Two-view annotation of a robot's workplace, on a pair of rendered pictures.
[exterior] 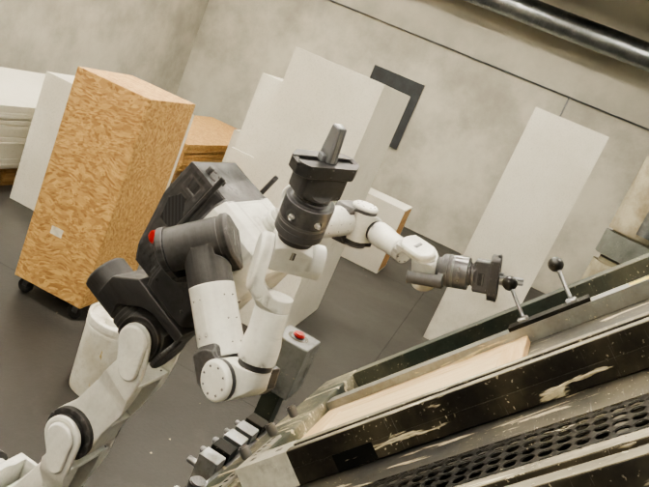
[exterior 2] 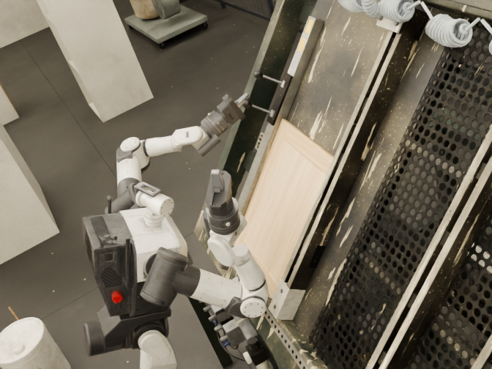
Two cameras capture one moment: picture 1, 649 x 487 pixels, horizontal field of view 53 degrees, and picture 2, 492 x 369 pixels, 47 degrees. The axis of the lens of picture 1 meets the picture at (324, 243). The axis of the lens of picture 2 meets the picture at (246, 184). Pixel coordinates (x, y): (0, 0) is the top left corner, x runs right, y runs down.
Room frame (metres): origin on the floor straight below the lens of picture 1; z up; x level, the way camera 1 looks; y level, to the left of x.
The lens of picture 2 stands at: (-0.03, 0.60, 2.41)
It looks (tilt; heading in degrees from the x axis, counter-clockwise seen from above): 34 degrees down; 330
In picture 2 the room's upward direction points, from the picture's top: 19 degrees counter-clockwise
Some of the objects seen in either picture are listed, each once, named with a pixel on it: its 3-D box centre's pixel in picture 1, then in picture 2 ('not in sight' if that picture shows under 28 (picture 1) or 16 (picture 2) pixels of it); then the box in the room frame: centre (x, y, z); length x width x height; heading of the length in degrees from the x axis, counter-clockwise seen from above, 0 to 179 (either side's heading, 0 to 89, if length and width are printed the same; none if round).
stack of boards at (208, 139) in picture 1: (195, 145); not in sight; (7.94, 1.93, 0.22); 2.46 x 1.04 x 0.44; 168
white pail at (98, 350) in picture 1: (115, 342); (28, 353); (2.69, 0.69, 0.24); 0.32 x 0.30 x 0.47; 168
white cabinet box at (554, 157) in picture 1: (511, 238); (77, 10); (5.47, -1.42, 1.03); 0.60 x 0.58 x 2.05; 168
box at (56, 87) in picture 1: (107, 154); not in sight; (4.84, 1.79, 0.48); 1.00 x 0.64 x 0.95; 168
